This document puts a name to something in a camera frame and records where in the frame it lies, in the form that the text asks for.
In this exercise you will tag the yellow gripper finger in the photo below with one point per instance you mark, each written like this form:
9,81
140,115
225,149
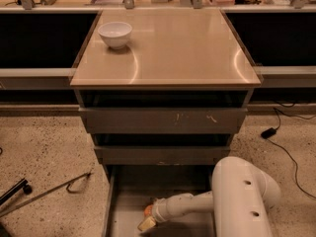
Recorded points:
147,223

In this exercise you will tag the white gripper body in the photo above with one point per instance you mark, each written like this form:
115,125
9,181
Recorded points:
160,210

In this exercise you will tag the orange fruit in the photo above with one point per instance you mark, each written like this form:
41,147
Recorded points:
148,210

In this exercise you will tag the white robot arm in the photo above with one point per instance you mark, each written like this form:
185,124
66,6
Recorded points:
240,198

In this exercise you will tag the bottom grey open drawer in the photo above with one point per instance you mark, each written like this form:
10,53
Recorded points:
133,187

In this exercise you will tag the middle grey drawer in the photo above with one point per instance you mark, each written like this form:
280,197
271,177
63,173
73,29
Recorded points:
161,149

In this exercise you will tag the top grey drawer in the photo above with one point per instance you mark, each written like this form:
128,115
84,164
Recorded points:
163,112

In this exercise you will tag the grey drawer cabinet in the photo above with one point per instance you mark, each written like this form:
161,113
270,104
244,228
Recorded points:
169,49

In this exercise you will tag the metal hook rod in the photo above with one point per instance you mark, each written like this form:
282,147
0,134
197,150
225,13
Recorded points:
26,202

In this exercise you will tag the black caster leg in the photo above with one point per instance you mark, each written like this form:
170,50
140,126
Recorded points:
21,185

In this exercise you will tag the white ceramic bowl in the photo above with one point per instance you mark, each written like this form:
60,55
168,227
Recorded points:
115,34

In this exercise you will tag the black power adapter with cable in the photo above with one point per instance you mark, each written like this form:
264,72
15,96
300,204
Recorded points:
272,131

